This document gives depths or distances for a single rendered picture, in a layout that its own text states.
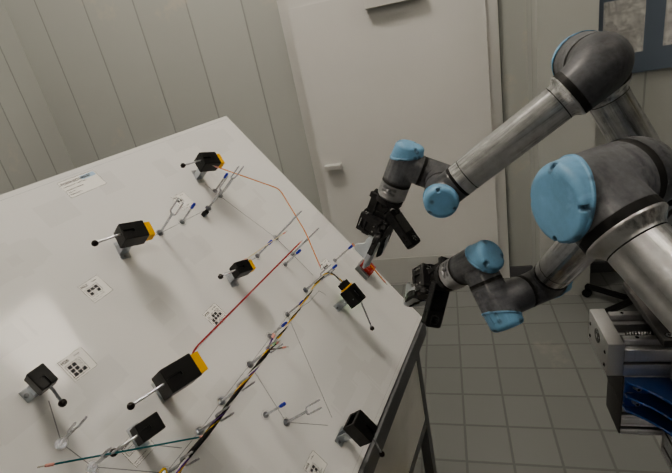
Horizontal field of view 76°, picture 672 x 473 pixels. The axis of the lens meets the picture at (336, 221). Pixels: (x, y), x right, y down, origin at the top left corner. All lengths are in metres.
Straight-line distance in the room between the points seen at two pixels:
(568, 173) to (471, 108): 2.38
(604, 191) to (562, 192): 0.05
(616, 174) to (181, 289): 0.92
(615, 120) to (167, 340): 1.08
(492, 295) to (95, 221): 0.92
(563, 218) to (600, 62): 0.37
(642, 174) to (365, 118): 2.48
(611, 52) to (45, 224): 1.18
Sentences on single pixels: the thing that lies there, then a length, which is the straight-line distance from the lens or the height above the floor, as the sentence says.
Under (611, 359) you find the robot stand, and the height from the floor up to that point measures 1.08.
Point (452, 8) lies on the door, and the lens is 2.96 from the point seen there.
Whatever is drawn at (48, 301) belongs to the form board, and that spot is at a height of 1.47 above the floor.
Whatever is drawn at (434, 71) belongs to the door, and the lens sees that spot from 2.97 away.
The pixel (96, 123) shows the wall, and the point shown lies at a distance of 4.08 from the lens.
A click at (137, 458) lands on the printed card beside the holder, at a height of 1.20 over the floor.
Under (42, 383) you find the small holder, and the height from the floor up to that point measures 1.41.
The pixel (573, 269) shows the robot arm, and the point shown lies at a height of 1.34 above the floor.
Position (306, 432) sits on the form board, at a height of 1.00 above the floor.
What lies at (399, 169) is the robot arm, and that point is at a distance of 1.08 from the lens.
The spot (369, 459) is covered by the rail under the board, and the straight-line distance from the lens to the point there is 1.25.
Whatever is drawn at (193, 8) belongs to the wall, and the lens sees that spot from 3.44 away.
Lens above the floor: 1.83
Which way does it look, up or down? 22 degrees down
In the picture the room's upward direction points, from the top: 12 degrees counter-clockwise
